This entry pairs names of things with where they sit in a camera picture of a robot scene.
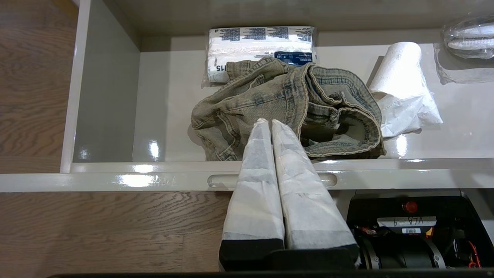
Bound white and black robot base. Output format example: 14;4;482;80
340;189;494;271

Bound white tissue pack blue print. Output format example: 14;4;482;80
201;26;318;88

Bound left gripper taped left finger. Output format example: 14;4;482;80
219;118;285;271

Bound crumpled faded denim jeans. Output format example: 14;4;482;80
190;57;386;162

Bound white handwritten label sticker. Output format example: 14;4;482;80
376;216;436;228

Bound white slippers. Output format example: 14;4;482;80
434;15;494;85

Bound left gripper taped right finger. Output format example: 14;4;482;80
270;119;360;270

